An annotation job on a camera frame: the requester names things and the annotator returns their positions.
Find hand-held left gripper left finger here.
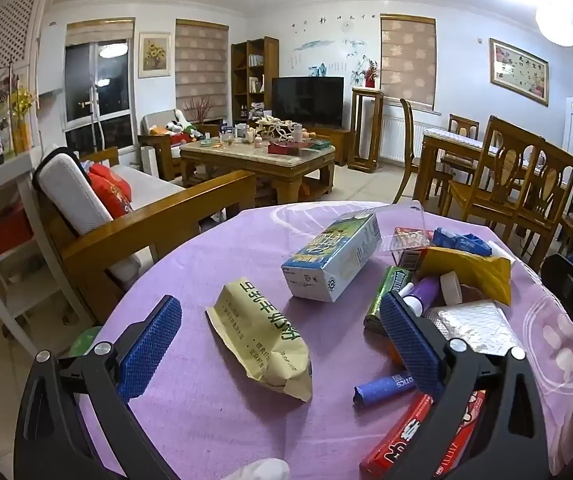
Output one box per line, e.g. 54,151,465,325
14,296,183,480

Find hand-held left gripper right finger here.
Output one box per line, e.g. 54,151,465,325
381,291,562,480

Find blue purple tube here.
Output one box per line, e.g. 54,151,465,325
353,370,417,407

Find green gum pack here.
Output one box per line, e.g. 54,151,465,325
363,265,412,336

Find silver bubble mailer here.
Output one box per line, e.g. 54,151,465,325
424,299,525,358

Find yellow snack packet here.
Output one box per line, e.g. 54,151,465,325
417,246,512,307

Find long red box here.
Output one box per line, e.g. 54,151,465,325
359,391,487,480

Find beige paper bag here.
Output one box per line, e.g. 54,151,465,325
205,277,314,403

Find blue white milk carton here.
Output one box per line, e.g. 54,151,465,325
280,211,382,303

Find clear plastic container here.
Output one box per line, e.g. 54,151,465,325
385,200,440,253

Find purple bottle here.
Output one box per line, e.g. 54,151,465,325
401,276,442,318

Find green stool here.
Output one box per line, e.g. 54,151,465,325
68,326,103,358

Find white round cup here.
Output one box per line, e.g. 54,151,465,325
439,270,462,307

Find purple tablecloth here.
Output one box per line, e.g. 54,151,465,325
79,201,573,480

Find blue and red snack packet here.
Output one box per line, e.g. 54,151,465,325
391,226,430,268

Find wide wooden dining chair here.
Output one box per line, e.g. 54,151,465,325
441,116,573,273

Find blue crumpled packet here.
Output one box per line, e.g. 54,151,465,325
433,227,492,257

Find wooden sofa white cushions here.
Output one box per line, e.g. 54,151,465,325
31,146,257,321

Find white shelf unit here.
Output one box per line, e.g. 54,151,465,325
0,150,92,356

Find red pillow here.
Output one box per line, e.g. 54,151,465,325
88,162,134,220

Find white cloth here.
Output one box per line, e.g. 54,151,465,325
226,459,291,480

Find red box in shelf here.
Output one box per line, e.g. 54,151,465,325
0,210,34,256

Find wooden dining table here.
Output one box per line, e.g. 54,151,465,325
414,127,542,206

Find wooden armchair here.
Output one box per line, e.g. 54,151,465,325
138,109,220,181

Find white radiator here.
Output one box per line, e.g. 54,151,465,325
381,115,442,163

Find wooden coffee table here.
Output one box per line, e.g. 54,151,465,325
180,135,336,206

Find wooden television stand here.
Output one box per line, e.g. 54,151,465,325
307,125,355,166

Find framed floral picture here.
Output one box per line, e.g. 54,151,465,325
489,38,550,107

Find tall wooden plant stand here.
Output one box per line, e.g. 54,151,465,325
348,86,385,173

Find white plush dog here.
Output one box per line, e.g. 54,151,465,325
165,109,192,136

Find orange vase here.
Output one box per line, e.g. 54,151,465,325
12,117,32,153

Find round ceiling lamp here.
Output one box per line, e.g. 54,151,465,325
535,0,573,47

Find glass balcony door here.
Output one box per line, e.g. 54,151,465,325
64,40,134,153

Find black television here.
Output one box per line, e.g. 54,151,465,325
272,76,345,128

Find yellow flowers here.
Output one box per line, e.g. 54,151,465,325
10,87,34,118

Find beige roller blind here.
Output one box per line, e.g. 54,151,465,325
381,14,438,111
175,19,230,108

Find wooden bookshelf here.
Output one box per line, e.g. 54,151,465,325
231,36,280,121

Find sunflower painting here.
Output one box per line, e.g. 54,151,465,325
139,32,172,78

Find door roller blind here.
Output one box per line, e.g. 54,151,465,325
65,17,136,46

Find white lattice cabinet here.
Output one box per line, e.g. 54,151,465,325
0,0,53,111

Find wall decal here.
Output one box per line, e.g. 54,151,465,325
289,10,380,83

